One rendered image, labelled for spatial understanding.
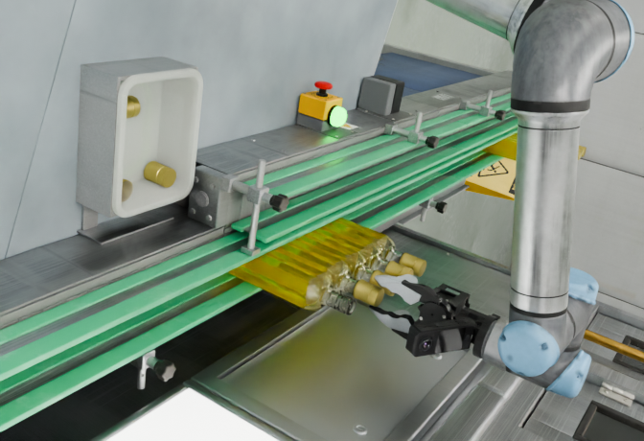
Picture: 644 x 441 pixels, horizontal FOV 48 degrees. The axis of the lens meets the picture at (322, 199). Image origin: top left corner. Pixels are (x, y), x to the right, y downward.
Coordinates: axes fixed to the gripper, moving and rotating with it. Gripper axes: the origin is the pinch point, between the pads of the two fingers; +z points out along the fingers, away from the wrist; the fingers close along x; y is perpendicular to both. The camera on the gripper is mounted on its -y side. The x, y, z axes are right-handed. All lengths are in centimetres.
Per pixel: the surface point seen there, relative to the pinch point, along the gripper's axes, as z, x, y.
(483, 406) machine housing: -21.8, -13.2, 3.2
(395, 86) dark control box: 32, 23, 59
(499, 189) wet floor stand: 73, -81, 323
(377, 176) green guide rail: 23.0, 5.7, 40.1
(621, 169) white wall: 43, -113, 587
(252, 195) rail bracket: 20.1, 14.9, -11.8
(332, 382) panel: 0.5, -12.9, -9.8
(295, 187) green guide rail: 19.7, 13.5, 0.5
